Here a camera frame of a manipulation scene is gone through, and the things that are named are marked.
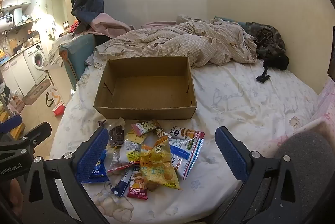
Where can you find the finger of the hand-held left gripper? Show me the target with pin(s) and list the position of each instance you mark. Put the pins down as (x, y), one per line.
(39, 132)
(10, 124)

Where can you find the white water heater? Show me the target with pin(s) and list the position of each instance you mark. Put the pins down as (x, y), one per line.
(6, 22)

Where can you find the red white shopping bag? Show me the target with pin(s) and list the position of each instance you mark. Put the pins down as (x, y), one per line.
(56, 103)

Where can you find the white floor cabinet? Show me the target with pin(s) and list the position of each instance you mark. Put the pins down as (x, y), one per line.
(13, 74)

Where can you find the red cloth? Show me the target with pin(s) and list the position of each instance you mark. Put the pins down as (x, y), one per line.
(73, 27)

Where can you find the orange brown snack packet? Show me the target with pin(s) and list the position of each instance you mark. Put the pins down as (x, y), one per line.
(162, 140)

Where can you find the pink cloth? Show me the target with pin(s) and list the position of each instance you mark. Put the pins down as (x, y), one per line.
(110, 23)

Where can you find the white patterned cloth heap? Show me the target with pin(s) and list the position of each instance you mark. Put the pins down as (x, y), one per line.
(59, 48)

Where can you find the red rice cake packet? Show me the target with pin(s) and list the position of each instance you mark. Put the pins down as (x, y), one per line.
(137, 187)

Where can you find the small yellow snack packet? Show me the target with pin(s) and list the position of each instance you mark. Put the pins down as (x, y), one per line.
(134, 137)

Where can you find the yellow chip bag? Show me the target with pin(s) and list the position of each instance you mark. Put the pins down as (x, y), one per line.
(159, 169)

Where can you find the teal pillow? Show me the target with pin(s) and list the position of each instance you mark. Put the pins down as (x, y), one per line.
(219, 18)

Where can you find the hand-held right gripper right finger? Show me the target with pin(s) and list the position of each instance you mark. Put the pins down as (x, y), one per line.
(231, 154)

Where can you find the beige bedside cabinet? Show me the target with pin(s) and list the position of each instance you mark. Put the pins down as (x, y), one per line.
(59, 80)

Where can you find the dark camouflage garment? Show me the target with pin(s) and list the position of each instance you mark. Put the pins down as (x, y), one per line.
(267, 38)

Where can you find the teal bed frame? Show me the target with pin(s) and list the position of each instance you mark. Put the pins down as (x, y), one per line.
(78, 56)

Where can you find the white printed snack packet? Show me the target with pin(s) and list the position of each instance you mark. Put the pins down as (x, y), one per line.
(123, 153)

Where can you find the brown cardboard box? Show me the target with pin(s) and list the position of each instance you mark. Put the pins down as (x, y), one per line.
(144, 87)

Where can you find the dark snack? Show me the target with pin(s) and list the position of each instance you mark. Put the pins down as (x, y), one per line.
(116, 136)

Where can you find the white floral duvet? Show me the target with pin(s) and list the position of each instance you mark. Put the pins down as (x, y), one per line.
(235, 108)

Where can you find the patterned floor rug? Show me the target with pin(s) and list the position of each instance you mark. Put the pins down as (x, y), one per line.
(36, 91)

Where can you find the yellow wooden frame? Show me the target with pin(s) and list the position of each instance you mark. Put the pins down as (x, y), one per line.
(18, 131)

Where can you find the dark blue snack packet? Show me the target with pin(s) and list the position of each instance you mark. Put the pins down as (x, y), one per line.
(99, 174)

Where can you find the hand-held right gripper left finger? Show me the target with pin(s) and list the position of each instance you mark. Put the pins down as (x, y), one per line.
(90, 154)

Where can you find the blue white stick packet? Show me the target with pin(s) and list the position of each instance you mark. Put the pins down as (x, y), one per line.
(121, 184)

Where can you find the white cylindrical appliance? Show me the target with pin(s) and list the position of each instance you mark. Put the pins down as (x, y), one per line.
(17, 17)

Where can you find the pink snack packet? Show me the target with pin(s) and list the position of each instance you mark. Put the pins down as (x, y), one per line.
(145, 127)

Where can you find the pink pillow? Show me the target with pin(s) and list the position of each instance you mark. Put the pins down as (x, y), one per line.
(327, 101)

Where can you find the white washing machine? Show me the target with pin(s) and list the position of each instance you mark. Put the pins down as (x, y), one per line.
(36, 61)

